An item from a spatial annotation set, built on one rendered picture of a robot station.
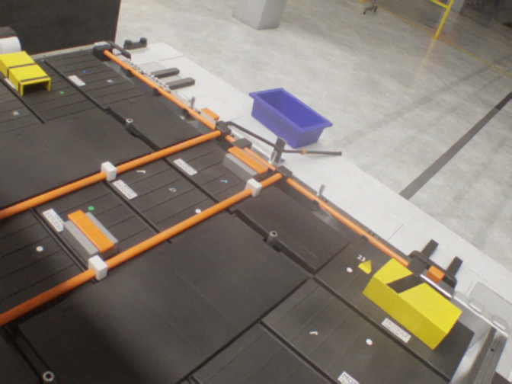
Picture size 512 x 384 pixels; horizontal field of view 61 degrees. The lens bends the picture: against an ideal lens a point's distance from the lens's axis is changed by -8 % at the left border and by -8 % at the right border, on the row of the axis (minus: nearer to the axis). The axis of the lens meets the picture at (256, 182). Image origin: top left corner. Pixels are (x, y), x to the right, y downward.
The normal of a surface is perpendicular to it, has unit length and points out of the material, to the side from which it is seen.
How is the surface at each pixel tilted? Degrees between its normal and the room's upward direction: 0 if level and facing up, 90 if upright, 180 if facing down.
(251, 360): 0
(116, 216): 0
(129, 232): 0
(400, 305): 90
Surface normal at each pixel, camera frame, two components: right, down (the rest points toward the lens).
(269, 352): 0.26, -0.78
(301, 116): -0.68, 0.17
